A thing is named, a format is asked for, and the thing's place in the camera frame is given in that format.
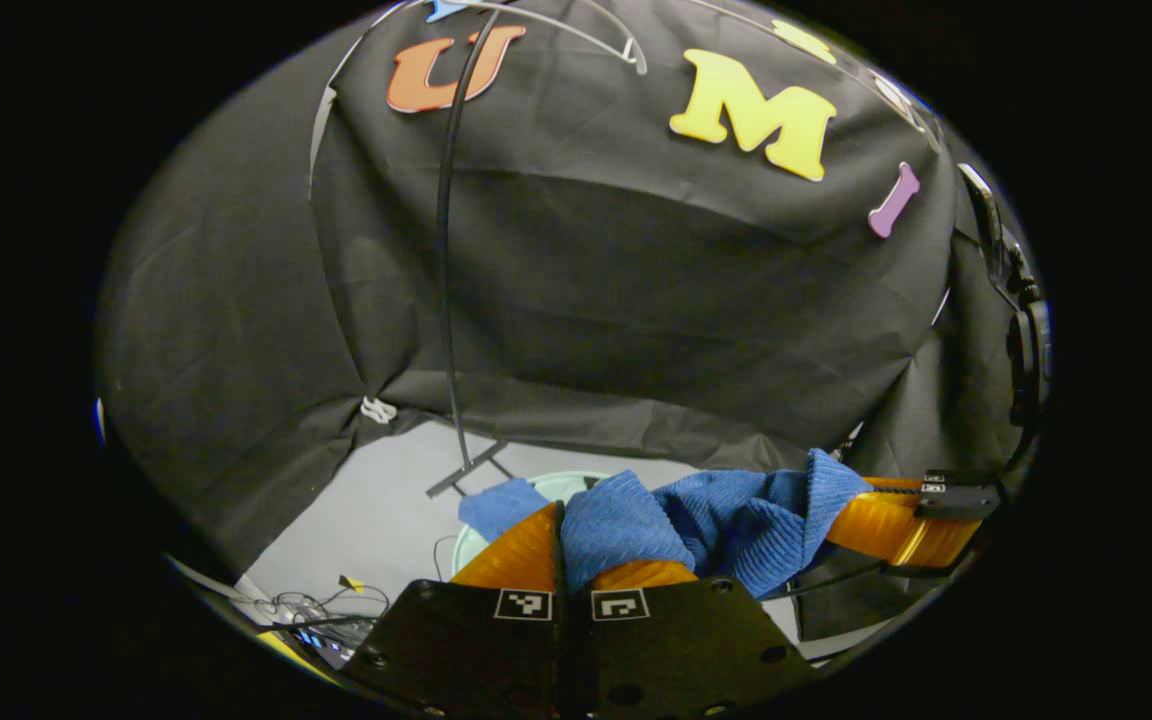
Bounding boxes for black clothes rack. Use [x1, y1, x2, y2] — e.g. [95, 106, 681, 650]
[425, 5, 513, 500]

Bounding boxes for power strip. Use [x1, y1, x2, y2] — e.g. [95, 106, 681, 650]
[291, 622, 372, 669]

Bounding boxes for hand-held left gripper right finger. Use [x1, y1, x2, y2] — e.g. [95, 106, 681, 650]
[576, 558, 817, 719]

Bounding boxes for black backdrop cloth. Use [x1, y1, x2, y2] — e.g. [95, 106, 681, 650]
[96, 0, 1037, 641]

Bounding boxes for green laundry hamper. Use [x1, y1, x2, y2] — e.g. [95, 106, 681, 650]
[451, 470, 617, 579]

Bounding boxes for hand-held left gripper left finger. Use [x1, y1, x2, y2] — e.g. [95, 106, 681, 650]
[341, 500, 565, 719]

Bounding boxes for blue corduroy jacket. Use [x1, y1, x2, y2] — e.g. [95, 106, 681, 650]
[458, 448, 877, 601]

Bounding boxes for black floor cables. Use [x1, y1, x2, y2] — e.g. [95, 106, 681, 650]
[234, 575, 393, 661]

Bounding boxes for white clothes hanger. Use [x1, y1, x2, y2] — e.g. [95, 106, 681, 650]
[686, 0, 947, 151]
[456, 0, 649, 77]

